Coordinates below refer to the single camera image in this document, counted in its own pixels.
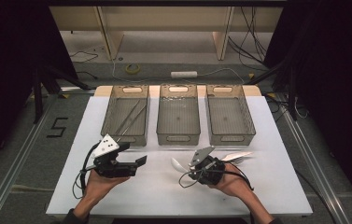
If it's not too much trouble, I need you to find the person's left hand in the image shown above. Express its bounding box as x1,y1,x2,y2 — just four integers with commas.
83,169,131,204

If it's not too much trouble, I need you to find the grey translucent plastic bin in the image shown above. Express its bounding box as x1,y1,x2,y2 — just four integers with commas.
205,84,257,147
100,84,150,147
156,83,202,147

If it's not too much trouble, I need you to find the beige wooden desk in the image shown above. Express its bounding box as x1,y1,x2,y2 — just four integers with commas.
49,6,284,62

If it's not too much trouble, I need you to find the white power strip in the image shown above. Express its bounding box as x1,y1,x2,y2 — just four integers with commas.
170,70,199,79

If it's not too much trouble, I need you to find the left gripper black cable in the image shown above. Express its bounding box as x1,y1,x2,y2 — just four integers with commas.
71,142,99,201

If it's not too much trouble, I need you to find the person's right hand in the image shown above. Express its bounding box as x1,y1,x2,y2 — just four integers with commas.
209,162,255,199

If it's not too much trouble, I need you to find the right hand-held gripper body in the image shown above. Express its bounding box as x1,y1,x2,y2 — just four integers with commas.
188,145,227,187

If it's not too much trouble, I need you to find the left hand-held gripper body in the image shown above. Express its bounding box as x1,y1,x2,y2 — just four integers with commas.
90,133,139,179

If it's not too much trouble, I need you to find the black metal stand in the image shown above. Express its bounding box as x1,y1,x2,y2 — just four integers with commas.
244,57,300,121

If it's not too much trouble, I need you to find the aluminium floor rail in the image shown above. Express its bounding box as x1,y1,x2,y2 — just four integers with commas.
273,92,352,224
0,91,63,224

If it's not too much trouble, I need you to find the white ceramic spoon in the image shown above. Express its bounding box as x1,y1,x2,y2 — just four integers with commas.
170,157,191,175

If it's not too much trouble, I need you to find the long black floor cable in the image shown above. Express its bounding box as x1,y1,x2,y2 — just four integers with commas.
294,168,338,224

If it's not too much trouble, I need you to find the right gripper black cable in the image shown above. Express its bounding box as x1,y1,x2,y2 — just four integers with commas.
177,160,256,192

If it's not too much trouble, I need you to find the bundle of black cables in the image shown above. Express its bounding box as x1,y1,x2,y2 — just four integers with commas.
227,6,269,68

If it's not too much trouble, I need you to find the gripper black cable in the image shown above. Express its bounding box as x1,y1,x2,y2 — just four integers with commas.
71,142,99,201
177,160,256,192

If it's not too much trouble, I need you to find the white power cable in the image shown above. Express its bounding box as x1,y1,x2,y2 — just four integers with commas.
111,57,250,86

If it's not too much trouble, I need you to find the thin black floor cable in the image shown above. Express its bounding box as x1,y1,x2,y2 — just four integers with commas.
70,49,100,65

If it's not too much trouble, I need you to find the yellow tape roll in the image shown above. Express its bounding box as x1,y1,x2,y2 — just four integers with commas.
124,63,142,76

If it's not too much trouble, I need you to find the black tripod stand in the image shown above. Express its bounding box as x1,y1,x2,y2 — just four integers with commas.
32,63,92,124

